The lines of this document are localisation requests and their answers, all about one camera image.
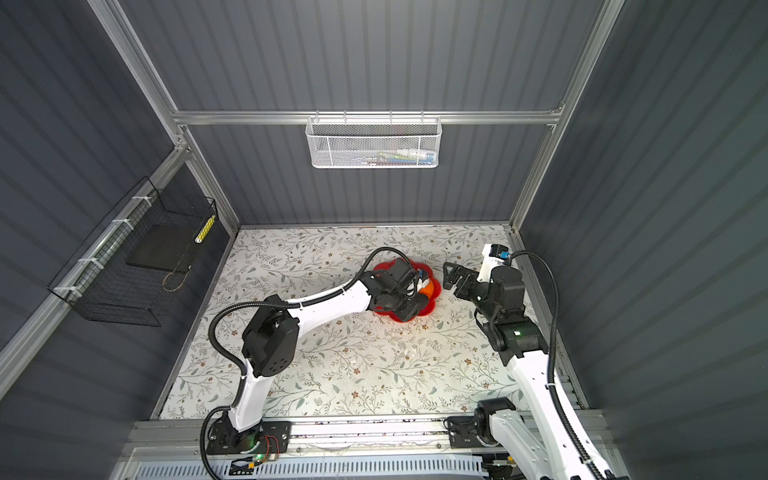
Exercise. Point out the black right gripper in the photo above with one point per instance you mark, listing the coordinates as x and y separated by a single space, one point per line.
470 279

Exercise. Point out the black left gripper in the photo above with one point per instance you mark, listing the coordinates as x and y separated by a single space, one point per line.
412 306

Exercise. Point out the orange persimmon fruit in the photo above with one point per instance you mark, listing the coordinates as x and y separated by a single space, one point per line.
426 287

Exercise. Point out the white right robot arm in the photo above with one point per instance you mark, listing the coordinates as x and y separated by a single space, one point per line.
558 446

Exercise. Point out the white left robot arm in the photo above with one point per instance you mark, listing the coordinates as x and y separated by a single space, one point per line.
271 339

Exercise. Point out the red flower-shaped fruit bowl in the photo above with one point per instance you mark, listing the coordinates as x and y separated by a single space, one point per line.
427 272

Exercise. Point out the items in white basket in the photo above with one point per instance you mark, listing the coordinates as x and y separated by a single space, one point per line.
389 158

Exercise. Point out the white ventilation grille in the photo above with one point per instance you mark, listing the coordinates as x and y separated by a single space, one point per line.
360 467

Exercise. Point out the yellow green marker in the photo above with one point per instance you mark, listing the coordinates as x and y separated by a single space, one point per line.
205 229

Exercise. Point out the black pad in basket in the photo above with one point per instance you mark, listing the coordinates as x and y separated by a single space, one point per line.
165 248

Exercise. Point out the white wire mesh basket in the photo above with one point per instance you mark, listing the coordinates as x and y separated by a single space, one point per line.
329 136

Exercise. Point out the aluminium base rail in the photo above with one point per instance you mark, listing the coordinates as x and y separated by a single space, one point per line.
376 433

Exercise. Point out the black wire basket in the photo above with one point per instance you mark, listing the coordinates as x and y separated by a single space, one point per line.
133 271

